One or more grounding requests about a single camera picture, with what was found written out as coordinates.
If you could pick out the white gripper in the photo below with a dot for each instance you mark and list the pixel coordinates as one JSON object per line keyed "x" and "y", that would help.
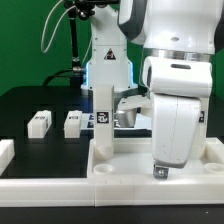
{"x": 175, "y": 119}

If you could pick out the white desk top tray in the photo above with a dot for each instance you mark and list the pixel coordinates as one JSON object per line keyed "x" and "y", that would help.
{"x": 133, "y": 156}

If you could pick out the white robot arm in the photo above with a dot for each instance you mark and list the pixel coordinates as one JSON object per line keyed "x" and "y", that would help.
{"x": 177, "y": 37}

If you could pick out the fiducial marker sheet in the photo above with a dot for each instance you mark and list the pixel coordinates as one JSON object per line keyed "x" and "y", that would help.
{"x": 142, "y": 122}

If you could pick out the white front fence bar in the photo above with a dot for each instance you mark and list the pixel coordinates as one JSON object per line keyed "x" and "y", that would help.
{"x": 132, "y": 191}

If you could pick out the white left fence block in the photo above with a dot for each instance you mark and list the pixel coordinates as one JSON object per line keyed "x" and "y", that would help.
{"x": 7, "y": 153}

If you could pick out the black camera stand pole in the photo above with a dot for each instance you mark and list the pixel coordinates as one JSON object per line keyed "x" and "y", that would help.
{"x": 82, "y": 9}

